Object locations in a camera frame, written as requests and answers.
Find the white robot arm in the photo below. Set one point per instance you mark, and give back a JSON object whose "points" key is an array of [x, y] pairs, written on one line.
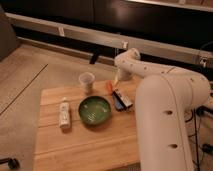
{"points": [[163, 96]]}

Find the clear plastic cup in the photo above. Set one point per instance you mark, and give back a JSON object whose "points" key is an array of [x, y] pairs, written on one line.
{"points": [[86, 81]]}

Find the green bowl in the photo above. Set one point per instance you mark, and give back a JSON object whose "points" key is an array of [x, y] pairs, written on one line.
{"points": [[94, 110]]}

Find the white plastic bottle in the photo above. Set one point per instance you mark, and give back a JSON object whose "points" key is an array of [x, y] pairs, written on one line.
{"points": [[64, 114]]}

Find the black chair caster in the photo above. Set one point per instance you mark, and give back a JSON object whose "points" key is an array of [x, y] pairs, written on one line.
{"points": [[13, 163]]}

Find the grey wall rail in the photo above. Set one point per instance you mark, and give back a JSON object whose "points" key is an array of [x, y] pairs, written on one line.
{"points": [[153, 48]]}

